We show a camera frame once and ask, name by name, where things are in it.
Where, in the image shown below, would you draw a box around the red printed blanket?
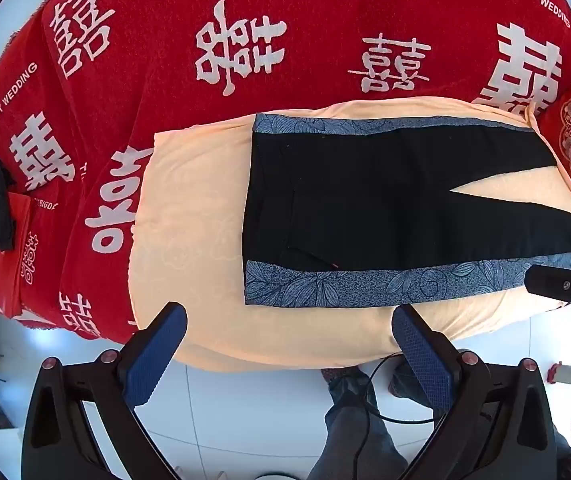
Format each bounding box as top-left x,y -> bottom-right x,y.
0,0 -> 571,343

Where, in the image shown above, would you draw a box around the black pants blue patterned stripes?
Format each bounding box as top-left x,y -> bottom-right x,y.
243,112 -> 571,307

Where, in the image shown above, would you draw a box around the peach towel blanket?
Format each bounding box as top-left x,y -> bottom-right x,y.
128,96 -> 571,373

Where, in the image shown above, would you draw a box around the black cable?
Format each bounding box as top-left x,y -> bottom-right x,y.
350,352 -> 449,480

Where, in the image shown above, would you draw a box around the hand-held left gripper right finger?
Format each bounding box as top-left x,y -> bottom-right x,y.
391,304 -> 560,480

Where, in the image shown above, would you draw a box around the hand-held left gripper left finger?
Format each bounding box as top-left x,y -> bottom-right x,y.
20,302 -> 189,480

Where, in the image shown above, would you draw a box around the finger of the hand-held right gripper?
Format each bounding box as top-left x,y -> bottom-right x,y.
524,264 -> 571,315

